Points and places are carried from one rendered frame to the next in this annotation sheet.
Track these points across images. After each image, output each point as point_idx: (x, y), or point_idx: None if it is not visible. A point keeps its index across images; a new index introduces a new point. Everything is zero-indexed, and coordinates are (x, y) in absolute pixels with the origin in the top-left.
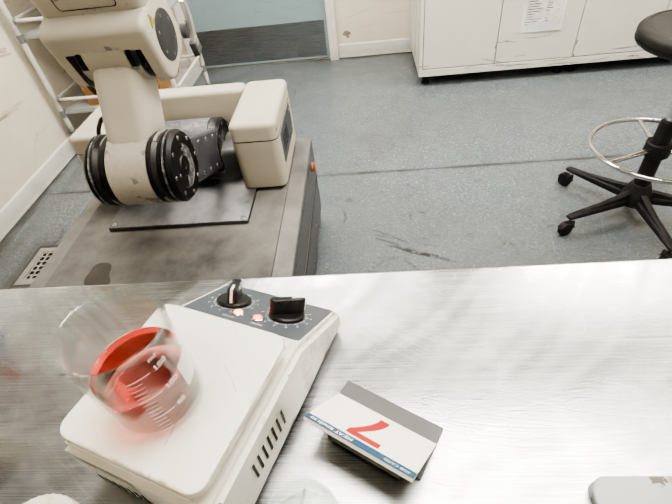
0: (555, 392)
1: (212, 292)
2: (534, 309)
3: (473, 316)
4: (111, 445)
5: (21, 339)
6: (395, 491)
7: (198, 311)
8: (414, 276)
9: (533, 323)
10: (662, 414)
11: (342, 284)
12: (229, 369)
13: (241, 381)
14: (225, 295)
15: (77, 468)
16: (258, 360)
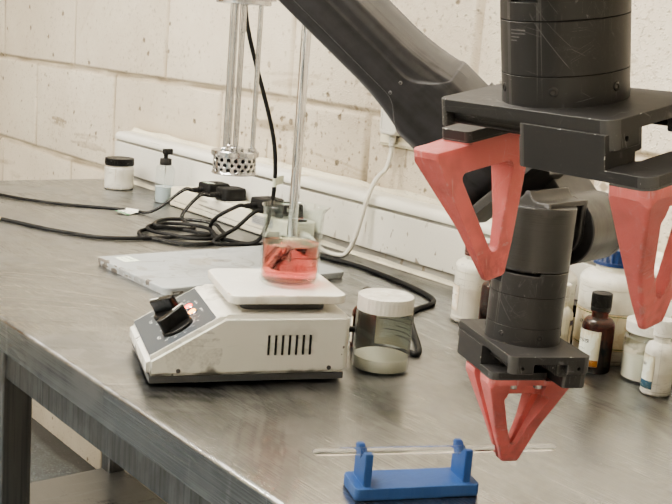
0: (113, 300)
1: (177, 339)
2: (42, 305)
3: (68, 317)
4: (327, 284)
5: (329, 463)
6: None
7: (223, 287)
8: (39, 335)
9: (57, 305)
10: (101, 285)
11: (77, 354)
12: (248, 274)
13: (250, 271)
14: (177, 327)
15: (355, 391)
16: (232, 270)
